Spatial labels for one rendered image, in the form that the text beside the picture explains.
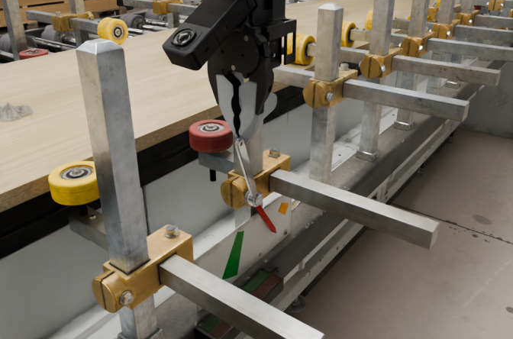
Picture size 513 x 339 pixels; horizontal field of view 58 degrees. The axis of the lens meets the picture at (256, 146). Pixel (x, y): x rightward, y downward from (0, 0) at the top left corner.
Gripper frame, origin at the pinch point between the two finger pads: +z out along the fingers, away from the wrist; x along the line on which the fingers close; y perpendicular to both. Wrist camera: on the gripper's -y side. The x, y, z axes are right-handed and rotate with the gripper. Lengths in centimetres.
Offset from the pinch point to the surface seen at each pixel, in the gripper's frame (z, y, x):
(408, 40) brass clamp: 4, 82, 9
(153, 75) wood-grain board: 10, 33, 55
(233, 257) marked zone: 24.7, 4.3, 5.3
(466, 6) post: 2, 135, 8
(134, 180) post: 3.0, -12.2, 6.1
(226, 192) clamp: 15.1, 7.1, 8.9
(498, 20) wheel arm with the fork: 6, 139, -2
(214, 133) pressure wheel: 9.1, 13.9, 17.2
